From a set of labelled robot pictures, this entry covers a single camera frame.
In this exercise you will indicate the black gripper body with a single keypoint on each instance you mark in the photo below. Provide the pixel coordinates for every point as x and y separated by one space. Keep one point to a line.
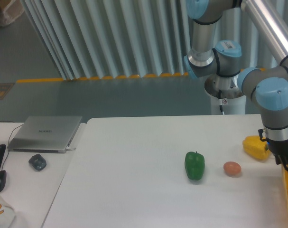
279 147

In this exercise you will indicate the white folding partition screen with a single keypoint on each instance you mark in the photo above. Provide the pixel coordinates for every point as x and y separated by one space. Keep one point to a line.
100 38

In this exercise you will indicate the brown cardboard box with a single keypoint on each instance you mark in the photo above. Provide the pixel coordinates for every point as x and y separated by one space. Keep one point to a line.
10 10

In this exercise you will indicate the white orange printed cloth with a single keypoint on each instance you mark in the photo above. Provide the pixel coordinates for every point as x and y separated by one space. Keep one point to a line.
9 217

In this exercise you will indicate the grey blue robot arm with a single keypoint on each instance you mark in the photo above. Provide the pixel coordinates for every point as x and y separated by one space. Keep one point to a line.
267 89

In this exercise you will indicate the brown egg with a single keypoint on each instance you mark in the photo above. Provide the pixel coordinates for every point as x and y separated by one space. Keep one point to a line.
232 168

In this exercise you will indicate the dark earbuds case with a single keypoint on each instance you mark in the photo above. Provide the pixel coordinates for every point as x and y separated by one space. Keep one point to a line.
37 162

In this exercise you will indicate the silver laptop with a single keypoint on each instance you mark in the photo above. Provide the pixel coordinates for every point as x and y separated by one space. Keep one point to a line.
45 134

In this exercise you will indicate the yellow bell pepper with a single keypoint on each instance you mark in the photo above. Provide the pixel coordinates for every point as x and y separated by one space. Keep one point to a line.
256 148

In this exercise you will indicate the green bell pepper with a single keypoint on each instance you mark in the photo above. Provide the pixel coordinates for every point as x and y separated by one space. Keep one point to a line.
194 165

